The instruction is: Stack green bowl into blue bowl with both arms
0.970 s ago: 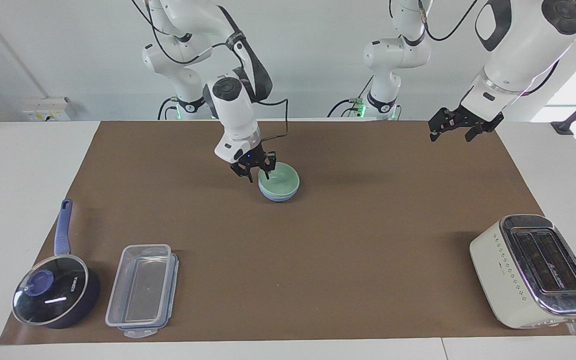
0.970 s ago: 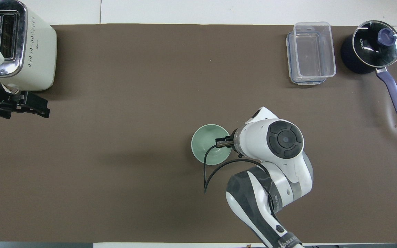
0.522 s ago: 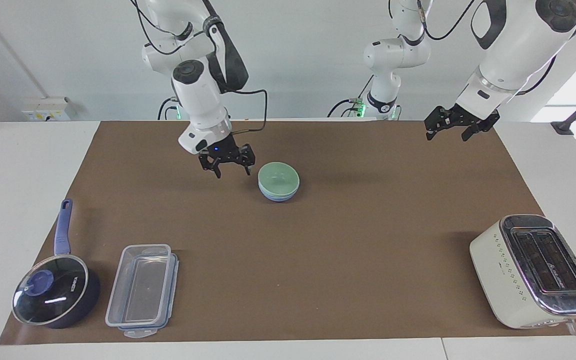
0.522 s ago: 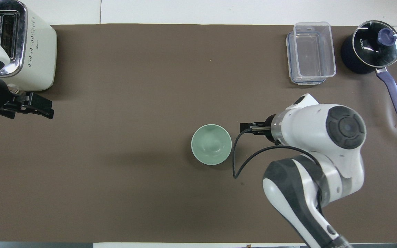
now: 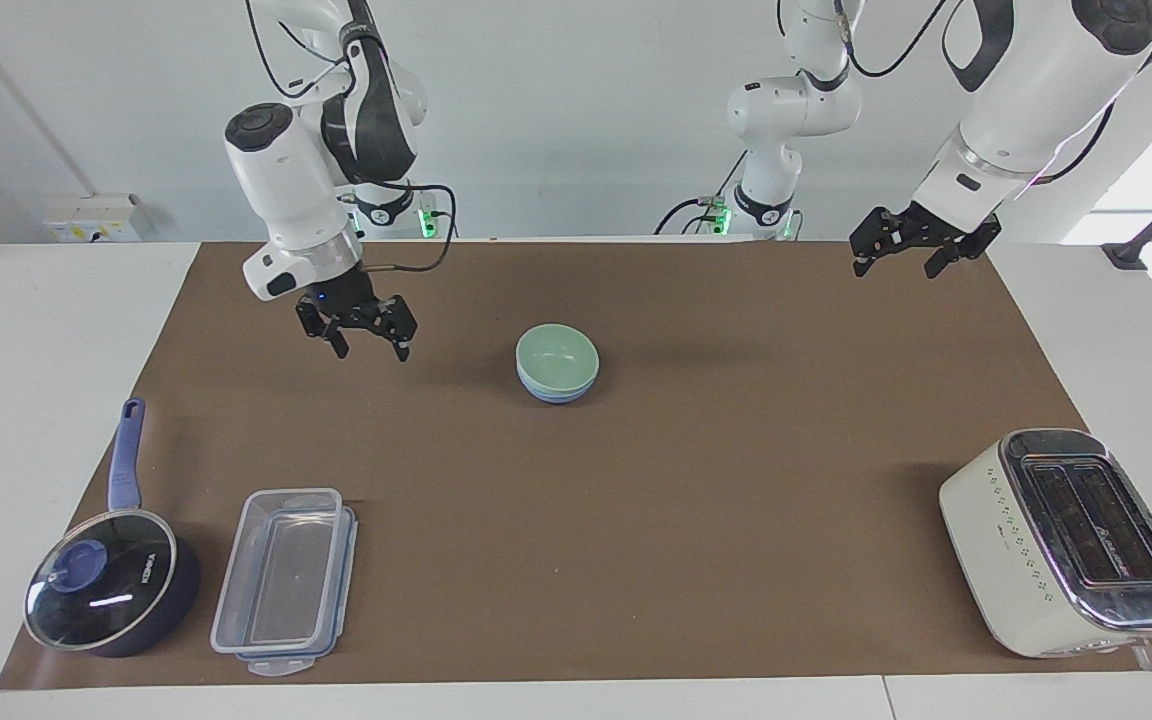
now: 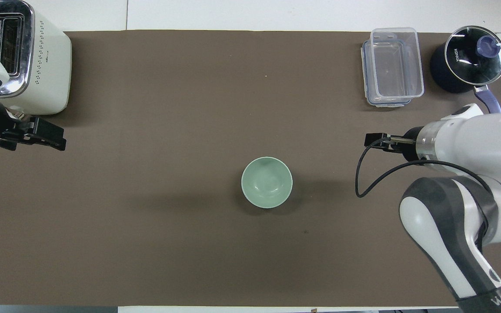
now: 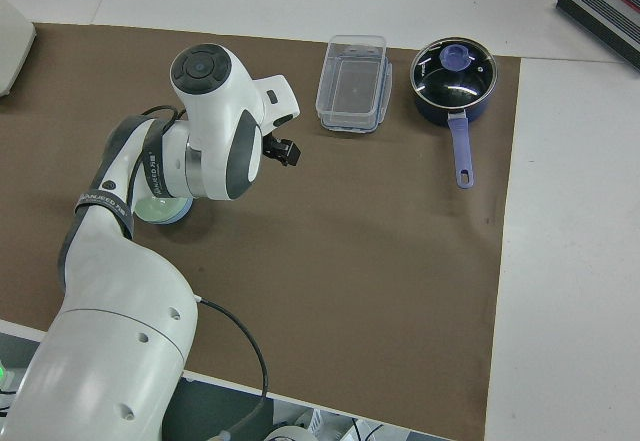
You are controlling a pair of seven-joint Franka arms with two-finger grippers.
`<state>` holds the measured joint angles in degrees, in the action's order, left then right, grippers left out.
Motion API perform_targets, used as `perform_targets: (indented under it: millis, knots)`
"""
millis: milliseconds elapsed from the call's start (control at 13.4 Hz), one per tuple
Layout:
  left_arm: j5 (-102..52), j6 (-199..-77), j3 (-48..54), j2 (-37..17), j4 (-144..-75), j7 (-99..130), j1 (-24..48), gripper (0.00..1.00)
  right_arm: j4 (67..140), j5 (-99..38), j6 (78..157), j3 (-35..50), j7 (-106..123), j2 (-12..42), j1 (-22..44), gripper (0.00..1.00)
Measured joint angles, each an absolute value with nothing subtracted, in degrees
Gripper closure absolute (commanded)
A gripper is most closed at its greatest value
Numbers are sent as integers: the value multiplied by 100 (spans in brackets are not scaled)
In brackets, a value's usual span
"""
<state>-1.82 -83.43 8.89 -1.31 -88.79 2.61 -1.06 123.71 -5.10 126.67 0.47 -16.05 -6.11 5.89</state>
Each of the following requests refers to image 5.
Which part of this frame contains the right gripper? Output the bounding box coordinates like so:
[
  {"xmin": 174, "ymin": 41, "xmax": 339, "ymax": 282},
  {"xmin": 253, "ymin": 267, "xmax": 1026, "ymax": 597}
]
[{"xmin": 295, "ymin": 267, "xmax": 420, "ymax": 363}]

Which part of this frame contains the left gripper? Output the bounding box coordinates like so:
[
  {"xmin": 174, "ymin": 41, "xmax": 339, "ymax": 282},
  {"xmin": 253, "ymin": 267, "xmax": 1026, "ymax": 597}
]
[{"xmin": 848, "ymin": 202, "xmax": 1004, "ymax": 280}]

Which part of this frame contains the green bowl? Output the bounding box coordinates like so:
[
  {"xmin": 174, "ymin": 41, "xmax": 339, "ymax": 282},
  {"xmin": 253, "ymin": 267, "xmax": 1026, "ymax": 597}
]
[{"xmin": 516, "ymin": 323, "xmax": 601, "ymax": 393}]

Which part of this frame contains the blue bowl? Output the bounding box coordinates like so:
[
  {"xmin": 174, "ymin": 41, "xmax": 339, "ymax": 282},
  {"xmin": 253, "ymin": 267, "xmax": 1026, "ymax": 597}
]
[{"xmin": 517, "ymin": 364, "xmax": 599, "ymax": 405}]

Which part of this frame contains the clear container lid blue seal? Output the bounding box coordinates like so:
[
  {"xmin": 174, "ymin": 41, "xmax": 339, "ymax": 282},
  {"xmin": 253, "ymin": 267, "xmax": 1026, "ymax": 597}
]
[{"xmin": 234, "ymin": 504, "xmax": 360, "ymax": 677}]

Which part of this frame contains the clear plastic container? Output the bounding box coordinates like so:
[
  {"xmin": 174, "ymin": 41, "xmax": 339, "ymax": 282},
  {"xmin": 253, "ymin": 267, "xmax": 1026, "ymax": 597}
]
[{"xmin": 210, "ymin": 487, "xmax": 349, "ymax": 661}]

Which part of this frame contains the dark blue saucepan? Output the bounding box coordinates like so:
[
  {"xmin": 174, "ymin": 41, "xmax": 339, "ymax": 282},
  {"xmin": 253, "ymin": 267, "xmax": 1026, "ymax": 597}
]
[{"xmin": 24, "ymin": 397, "xmax": 203, "ymax": 660}]

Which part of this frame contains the cream toaster with chrome top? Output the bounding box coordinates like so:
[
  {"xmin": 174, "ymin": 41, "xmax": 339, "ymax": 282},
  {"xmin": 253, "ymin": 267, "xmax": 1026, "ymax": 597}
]
[{"xmin": 938, "ymin": 427, "xmax": 1152, "ymax": 670}]

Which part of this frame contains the glass pot lid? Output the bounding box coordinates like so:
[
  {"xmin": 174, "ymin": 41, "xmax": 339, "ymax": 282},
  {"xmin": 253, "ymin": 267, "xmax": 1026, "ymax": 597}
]
[{"xmin": 23, "ymin": 509, "xmax": 180, "ymax": 652}]

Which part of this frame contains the black cable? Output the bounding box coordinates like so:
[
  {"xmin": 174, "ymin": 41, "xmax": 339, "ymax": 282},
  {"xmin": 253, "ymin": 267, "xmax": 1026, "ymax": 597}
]
[
  {"xmin": 243, "ymin": 0, "xmax": 349, "ymax": 100},
  {"xmin": 1031, "ymin": 98, "xmax": 1119, "ymax": 187},
  {"xmin": 653, "ymin": 150, "xmax": 750, "ymax": 237},
  {"xmin": 341, "ymin": 178, "xmax": 460, "ymax": 275},
  {"xmin": 834, "ymin": 0, "xmax": 953, "ymax": 80}
]

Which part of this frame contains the white wall socket box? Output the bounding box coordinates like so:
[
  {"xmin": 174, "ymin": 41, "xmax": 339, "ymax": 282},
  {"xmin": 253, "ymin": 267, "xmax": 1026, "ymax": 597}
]
[{"xmin": 43, "ymin": 192, "xmax": 145, "ymax": 245}]

